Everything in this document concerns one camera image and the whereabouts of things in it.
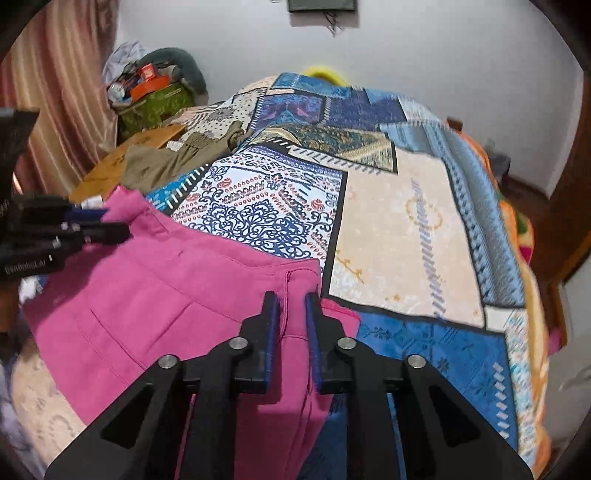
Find white crumpled cloth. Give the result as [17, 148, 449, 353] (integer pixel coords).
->
[102, 41, 147, 84]

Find pink pants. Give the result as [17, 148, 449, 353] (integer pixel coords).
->
[23, 187, 361, 480]

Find orange cardboard box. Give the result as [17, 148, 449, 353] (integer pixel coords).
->
[130, 73, 170, 100]

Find brown wooden door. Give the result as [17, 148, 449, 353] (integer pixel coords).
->
[547, 92, 591, 296]

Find wooden lap desk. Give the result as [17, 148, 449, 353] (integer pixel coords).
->
[69, 124, 188, 204]

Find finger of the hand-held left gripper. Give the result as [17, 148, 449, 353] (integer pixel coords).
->
[55, 222, 132, 248]
[60, 207, 110, 225]

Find blue patchwork blanket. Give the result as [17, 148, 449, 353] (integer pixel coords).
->
[9, 71, 552, 480]

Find olive green pants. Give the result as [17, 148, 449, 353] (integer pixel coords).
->
[119, 121, 252, 192]

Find yellow curved object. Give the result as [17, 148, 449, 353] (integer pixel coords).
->
[302, 65, 348, 86]

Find small black monitor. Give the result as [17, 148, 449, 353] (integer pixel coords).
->
[286, 0, 358, 14]

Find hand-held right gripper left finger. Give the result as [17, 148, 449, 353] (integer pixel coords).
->
[44, 291, 282, 480]

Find brown striped curtain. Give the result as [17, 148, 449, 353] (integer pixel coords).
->
[0, 0, 122, 185]

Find black monitor cable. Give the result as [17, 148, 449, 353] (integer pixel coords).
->
[323, 11, 345, 37]

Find green storage box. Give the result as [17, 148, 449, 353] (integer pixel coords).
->
[113, 85, 195, 144]

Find grey neck pillow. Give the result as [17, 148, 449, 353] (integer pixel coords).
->
[139, 46, 208, 100]

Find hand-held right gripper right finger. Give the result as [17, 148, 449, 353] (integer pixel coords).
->
[305, 292, 534, 480]

